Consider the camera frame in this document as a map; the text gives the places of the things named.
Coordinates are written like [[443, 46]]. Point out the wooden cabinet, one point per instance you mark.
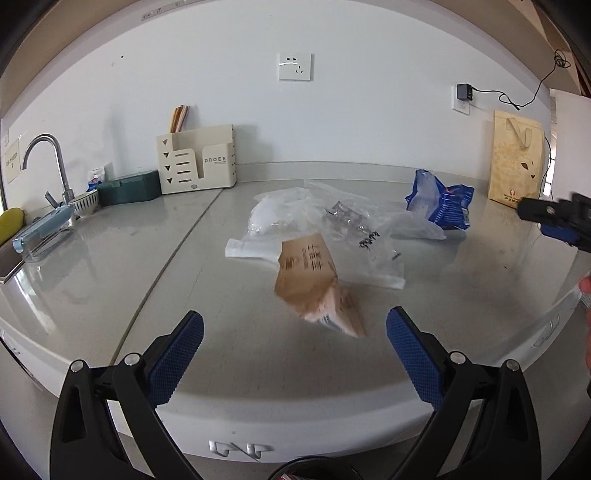
[[565, 50]]

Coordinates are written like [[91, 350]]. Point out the person's right hand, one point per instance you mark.
[[587, 332]]

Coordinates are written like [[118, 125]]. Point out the clear printed plastic bag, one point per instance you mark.
[[364, 240]]

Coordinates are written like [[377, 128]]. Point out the small blue white packet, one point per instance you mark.
[[95, 177]]

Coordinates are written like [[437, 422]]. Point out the wooden wall shelf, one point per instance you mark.
[[16, 64]]

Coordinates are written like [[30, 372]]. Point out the white wall socket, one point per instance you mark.
[[461, 107], [295, 67]]

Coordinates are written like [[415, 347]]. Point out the white wall sign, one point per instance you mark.
[[11, 161]]

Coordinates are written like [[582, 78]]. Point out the cream utensil organizer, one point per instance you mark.
[[198, 161]]

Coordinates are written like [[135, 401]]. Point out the steel sink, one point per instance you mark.
[[10, 265]]

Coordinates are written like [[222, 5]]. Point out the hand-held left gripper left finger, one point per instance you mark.
[[178, 355]]

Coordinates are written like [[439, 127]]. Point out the blue snack bag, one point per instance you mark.
[[438, 203]]

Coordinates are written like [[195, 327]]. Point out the black charger adapter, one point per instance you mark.
[[464, 91]]

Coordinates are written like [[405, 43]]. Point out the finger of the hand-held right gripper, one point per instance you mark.
[[582, 205], [535, 210]]

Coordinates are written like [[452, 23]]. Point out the chrome faucet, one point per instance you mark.
[[48, 161]]

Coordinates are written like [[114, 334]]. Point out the yellow sponge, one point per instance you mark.
[[11, 220]]

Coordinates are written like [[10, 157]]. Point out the tan paper gift bag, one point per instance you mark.
[[517, 159]]

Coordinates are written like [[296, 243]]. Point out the white crumpled plastic bag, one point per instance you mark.
[[277, 213]]

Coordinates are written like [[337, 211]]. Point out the green lidded box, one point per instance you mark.
[[129, 185]]

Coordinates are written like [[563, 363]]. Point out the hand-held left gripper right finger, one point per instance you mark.
[[413, 355]]

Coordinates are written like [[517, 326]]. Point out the patterned ceramic bowl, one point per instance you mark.
[[87, 201]]

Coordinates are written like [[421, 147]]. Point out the brown paper bag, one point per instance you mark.
[[318, 286]]

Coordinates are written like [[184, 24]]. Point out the wooden chopsticks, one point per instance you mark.
[[179, 118]]

